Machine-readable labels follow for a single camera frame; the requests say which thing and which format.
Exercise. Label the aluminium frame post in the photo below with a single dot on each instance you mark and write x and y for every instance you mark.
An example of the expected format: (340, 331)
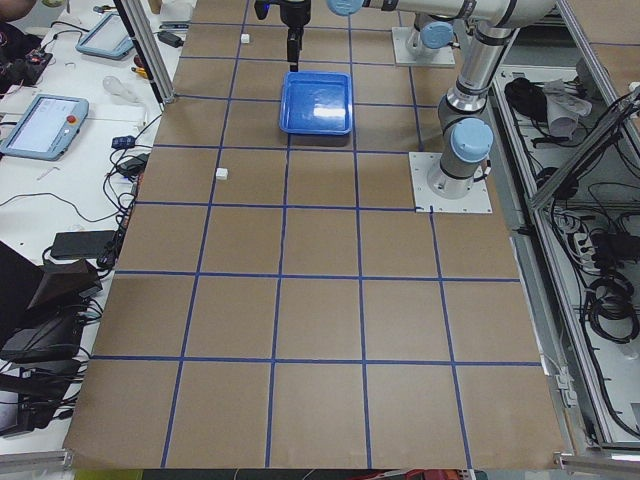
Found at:
(140, 32)

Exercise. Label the teach pendant tablet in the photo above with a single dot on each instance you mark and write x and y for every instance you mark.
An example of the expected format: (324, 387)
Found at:
(107, 39)
(47, 128)

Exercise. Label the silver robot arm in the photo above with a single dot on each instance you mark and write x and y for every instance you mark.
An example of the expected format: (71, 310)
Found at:
(427, 43)
(467, 139)

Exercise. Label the white block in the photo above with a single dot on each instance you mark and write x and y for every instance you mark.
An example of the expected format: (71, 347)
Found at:
(222, 174)

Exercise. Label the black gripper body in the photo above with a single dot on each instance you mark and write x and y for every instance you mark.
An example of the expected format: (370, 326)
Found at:
(295, 12)

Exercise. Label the far teach pendant tablet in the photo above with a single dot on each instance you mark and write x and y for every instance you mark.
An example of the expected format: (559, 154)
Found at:
(107, 39)

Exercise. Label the near teach pendant tablet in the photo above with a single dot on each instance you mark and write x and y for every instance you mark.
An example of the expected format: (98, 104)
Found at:
(47, 128)

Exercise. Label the blue plastic tray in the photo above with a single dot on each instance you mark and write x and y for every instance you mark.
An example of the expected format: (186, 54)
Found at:
(316, 103)

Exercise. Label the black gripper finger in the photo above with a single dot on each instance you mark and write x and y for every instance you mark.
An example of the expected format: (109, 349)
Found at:
(291, 45)
(296, 47)

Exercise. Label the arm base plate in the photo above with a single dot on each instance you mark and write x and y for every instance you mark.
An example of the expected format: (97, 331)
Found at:
(435, 192)
(410, 51)

